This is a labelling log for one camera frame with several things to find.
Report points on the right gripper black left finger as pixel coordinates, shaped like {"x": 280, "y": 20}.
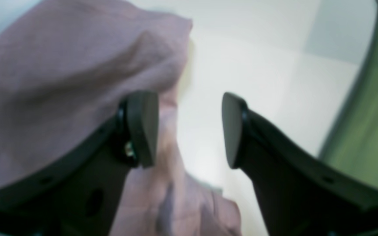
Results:
{"x": 79, "y": 194}

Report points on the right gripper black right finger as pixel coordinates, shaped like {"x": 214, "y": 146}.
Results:
{"x": 297, "y": 195}

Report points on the mauve t-shirt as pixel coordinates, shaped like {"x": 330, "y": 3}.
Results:
{"x": 64, "y": 68}

